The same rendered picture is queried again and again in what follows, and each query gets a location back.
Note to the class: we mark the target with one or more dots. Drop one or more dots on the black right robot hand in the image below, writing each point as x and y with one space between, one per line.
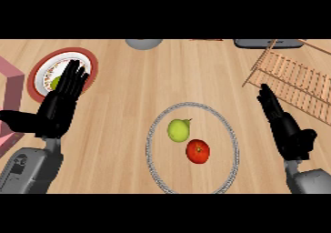
286 133

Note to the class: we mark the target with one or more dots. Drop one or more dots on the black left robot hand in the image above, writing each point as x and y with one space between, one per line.
56 110

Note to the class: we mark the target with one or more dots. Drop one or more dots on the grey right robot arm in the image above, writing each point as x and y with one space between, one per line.
308 180

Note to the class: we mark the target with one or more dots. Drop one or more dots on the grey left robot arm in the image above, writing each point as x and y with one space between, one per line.
28 170

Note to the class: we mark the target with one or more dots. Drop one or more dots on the wooden tiered shelf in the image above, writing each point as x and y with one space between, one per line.
302 82

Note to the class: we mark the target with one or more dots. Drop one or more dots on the red tomato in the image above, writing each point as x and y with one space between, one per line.
197 151

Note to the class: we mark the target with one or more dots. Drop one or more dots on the round grey-rimmed placemat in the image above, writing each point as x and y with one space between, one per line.
159 179

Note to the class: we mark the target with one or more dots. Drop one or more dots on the green fruit on plate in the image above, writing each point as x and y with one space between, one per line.
54 83

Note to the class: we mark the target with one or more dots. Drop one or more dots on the red-rimmed white plate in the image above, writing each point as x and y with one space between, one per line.
37 79

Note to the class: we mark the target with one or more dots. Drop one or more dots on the pink angular object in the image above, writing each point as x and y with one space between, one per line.
10 91

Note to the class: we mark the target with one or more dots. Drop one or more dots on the green pear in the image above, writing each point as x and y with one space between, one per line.
177 130

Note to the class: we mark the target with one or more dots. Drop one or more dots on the grey round bowl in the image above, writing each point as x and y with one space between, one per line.
143 44

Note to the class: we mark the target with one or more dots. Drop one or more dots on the dark grey appliance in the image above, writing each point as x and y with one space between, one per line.
265 44

